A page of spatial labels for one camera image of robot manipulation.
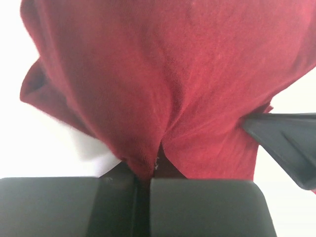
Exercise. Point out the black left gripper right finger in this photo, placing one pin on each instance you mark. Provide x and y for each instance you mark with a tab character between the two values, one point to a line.
181	207

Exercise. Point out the dark red t shirt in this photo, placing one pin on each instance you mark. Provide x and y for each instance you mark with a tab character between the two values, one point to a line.
174	75

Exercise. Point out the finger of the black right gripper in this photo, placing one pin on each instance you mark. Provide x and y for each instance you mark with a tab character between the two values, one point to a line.
290	139

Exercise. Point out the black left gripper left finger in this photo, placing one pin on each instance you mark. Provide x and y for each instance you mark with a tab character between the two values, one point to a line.
68	206

